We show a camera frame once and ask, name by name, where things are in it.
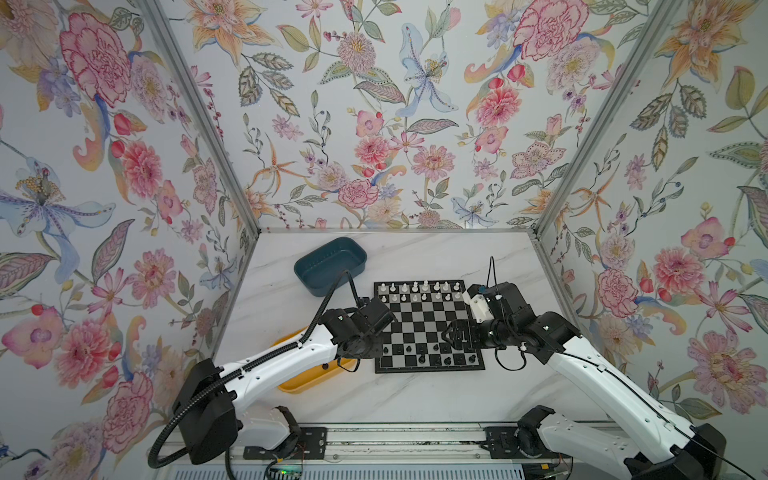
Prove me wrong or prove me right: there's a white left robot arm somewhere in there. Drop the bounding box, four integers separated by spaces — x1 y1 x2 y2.
148 299 395 469

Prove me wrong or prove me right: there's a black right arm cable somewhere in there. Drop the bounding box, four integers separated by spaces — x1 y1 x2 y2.
485 256 757 480

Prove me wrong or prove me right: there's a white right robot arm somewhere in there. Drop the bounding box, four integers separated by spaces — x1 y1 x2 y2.
433 282 726 479

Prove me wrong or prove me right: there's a black and silver chessboard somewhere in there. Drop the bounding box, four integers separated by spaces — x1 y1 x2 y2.
374 280 485 375

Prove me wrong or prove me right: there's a teal plastic tray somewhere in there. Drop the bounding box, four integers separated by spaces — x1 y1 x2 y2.
293 237 368 297

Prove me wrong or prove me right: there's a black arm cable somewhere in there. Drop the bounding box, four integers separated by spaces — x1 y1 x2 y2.
485 256 757 480
146 269 361 480

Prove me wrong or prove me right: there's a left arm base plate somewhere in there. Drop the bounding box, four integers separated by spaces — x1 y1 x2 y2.
238 407 328 461

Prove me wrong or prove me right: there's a yellow plastic tray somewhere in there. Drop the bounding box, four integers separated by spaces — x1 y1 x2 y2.
278 359 355 395

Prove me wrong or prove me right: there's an aluminium corner frame post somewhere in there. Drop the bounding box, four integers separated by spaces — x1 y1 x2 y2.
533 0 667 236

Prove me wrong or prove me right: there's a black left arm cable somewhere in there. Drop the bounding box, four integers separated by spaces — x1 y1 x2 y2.
146 269 361 480

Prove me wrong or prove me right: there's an aluminium front rail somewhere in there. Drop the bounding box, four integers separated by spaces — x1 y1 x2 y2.
146 421 661 466

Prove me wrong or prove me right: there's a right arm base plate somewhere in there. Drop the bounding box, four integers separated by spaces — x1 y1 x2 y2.
481 407 560 460

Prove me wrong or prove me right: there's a left aluminium corner post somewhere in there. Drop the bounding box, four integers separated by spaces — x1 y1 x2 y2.
137 0 261 239

